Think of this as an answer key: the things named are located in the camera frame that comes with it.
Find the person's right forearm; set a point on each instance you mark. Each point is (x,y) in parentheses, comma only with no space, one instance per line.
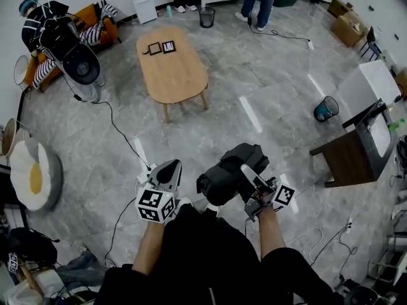
(270,234)

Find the white round lamp shade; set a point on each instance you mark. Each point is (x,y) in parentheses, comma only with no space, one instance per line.
(21,70)

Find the beige lamp shade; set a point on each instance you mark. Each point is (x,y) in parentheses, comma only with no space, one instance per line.
(9,137)

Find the dark wooden side table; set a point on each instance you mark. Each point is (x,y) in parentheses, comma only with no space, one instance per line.
(346,157)

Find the green bottle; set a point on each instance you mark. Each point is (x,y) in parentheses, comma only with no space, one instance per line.
(395,125)

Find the small cardboard box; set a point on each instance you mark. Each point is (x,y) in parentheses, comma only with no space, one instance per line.
(338,6)

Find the large cardboard box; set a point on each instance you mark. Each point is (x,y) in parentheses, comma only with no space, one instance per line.
(348,29)

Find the oval wooden table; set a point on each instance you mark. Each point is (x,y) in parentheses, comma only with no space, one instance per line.
(173,75)

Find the white metal rack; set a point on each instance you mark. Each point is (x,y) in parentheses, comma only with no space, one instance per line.
(394,259)

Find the blue denim garment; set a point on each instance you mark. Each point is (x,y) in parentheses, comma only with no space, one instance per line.
(79,267)

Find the teal bottle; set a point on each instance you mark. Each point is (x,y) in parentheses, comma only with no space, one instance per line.
(169,11)

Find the black backpack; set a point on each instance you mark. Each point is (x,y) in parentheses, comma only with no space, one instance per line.
(229,173)

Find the grey monitor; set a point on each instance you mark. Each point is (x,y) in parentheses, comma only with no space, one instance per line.
(380,138)

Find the black bag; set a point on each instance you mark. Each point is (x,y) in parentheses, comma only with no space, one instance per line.
(31,246)

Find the orange sofa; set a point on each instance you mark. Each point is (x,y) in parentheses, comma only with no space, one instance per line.
(109,30)

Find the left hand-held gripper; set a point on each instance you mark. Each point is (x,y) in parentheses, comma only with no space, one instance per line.
(155,202)

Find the person's white left shoe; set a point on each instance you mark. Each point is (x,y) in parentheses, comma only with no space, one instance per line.
(186,201)

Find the black mesh wastebasket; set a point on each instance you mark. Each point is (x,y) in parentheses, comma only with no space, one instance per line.
(207,17)
(327,108)

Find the striped cushion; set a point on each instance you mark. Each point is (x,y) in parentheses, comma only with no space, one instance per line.
(44,71)
(101,21)

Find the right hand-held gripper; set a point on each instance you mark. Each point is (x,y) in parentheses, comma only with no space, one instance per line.
(283,195)

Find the person's left forearm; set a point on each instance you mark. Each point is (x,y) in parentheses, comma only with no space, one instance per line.
(149,249)

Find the white box table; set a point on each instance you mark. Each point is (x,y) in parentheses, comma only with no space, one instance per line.
(369,84)

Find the black chair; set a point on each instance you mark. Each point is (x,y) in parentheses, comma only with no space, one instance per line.
(371,41)

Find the person's black clothing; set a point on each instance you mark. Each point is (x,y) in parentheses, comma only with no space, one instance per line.
(206,259)

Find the white power strip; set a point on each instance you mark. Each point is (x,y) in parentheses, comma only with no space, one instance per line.
(147,173)
(310,44)

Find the fried egg cushion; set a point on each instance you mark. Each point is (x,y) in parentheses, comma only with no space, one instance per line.
(33,173)

